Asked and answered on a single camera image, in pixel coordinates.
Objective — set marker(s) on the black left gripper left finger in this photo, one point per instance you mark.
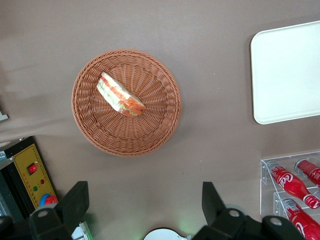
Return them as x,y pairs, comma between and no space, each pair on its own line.
75,202

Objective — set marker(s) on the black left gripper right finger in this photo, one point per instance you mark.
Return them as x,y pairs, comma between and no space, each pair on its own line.
215,205

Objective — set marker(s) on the triangle sandwich with red filling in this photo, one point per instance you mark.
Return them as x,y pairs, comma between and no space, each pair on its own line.
117,95

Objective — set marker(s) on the round brown wicker basket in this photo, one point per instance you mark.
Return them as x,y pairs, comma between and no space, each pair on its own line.
150,125

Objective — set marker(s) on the cream rectangular plastic tray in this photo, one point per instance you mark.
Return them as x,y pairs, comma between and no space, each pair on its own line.
287,75

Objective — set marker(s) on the clear acrylic bottle rack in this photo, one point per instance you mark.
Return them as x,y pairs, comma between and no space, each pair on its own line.
265,197

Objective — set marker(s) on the black appliance with yellow panel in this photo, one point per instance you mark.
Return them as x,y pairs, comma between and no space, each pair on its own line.
27,160

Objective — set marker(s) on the red cola bottle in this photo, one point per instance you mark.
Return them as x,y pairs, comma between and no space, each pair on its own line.
290,183
311,170
300,222

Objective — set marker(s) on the brown table cover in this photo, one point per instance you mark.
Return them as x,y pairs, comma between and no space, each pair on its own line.
175,25

